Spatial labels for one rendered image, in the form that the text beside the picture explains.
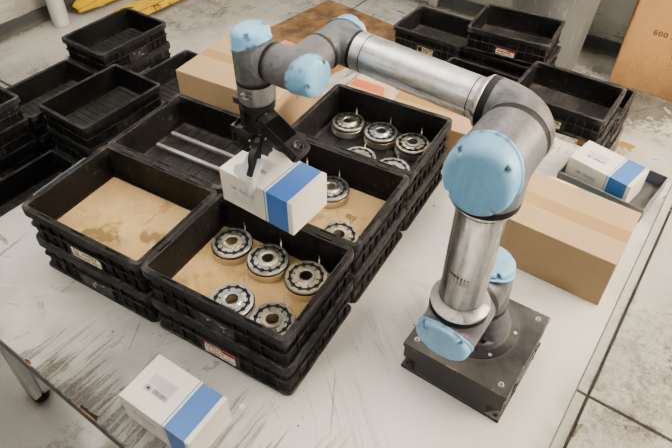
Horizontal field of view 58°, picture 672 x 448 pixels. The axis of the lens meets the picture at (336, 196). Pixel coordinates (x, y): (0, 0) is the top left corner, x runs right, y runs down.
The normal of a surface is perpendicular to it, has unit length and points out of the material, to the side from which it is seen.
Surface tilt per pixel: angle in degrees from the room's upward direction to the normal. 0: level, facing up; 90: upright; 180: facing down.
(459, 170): 84
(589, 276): 90
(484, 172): 85
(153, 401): 0
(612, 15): 90
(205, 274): 0
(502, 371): 2
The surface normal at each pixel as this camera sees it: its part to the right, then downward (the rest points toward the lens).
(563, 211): 0.00, -0.74
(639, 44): -0.54, 0.35
